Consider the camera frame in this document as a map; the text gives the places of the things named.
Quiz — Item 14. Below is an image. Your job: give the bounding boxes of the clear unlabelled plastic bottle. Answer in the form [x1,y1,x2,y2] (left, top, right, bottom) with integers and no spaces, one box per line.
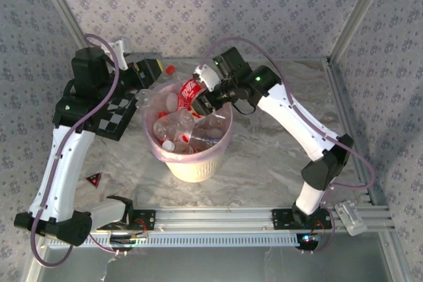
[206,112,231,131]
[134,88,179,113]
[152,110,196,143]

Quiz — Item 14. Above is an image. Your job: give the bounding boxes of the purple plastic bin liner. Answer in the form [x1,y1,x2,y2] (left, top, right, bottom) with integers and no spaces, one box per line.
[142,79,234,164]

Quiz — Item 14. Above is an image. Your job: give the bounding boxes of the white ribbed plastic waste bin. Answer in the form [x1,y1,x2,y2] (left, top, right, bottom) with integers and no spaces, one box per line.
[142,79,234,183]

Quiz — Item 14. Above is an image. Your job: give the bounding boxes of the black and white chessboard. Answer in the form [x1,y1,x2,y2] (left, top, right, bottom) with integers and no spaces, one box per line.
[98,95,139,141]

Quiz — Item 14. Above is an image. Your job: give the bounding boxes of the black round controller board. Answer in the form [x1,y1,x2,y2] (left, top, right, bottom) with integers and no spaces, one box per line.
[296,232,321,252]
[108,232,138,252]

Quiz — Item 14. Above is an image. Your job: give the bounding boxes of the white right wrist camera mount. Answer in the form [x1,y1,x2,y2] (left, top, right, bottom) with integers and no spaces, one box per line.
[192,65,221,93]

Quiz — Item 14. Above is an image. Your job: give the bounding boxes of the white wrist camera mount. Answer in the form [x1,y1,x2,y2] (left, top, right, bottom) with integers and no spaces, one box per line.
[107,39,132,70]
[192,65,221,93]

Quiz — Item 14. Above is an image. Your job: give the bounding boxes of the purple cable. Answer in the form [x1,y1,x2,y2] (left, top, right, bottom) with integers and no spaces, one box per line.
[30,33,133,268]
[198,36,377,256]

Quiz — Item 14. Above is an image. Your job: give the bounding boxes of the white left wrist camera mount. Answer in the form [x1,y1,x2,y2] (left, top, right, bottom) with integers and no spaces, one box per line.
[107,39,132,70]

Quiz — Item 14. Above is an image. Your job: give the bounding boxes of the wide aluminium mounting rail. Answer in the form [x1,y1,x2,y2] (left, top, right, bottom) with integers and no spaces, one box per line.
[38,207,396,233]

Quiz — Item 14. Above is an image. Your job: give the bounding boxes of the aluminium frame bar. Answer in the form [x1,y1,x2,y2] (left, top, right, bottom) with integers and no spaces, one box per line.
[325,62,379,205]

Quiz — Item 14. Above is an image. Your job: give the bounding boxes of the white slotted cable duct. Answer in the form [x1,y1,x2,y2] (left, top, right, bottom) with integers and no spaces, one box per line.
[48,232,298,248]

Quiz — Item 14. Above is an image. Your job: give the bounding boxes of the white plastic bracket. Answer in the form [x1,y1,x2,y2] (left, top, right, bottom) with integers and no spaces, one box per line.
[334,201,368,237]

